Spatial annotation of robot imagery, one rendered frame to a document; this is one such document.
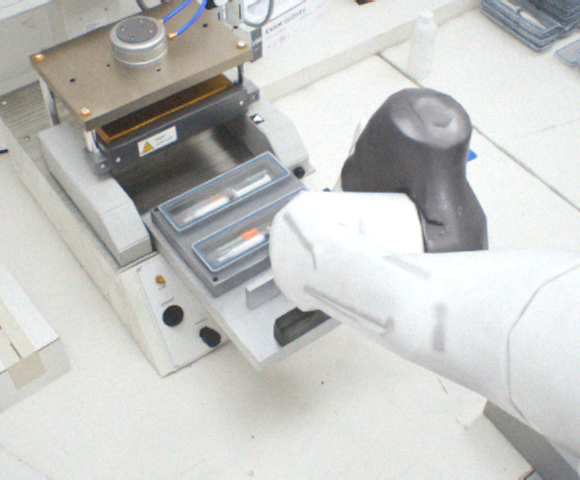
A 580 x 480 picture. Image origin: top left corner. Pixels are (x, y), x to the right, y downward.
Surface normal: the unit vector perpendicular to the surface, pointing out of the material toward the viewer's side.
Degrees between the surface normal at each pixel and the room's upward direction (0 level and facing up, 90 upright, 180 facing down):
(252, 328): 0
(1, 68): 90
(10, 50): 90
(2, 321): 1
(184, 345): 65
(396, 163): 94
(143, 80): 0
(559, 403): 79
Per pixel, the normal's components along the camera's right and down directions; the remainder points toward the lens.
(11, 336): -0.02, -0.67
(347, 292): -0.91, 0.15
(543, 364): -0.85, -0.33
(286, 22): 0.72, 0.49
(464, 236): 0.44, -0.18
